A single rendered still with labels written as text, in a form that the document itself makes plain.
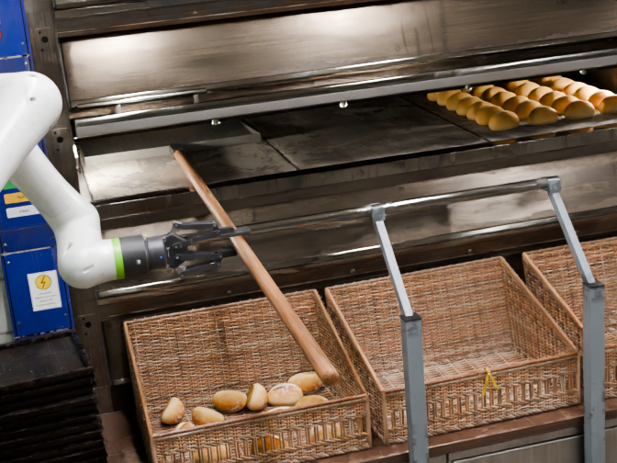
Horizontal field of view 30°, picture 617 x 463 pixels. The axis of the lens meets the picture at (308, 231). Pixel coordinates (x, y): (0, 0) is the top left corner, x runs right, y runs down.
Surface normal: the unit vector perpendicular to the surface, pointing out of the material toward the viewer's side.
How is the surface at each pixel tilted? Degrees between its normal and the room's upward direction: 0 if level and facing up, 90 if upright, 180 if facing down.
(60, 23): 90
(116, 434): 0
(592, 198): 70
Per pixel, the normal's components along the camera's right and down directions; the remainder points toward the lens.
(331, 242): 0.22, -0.07
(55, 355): -0.08, -0.95
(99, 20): 0.25, 0.27
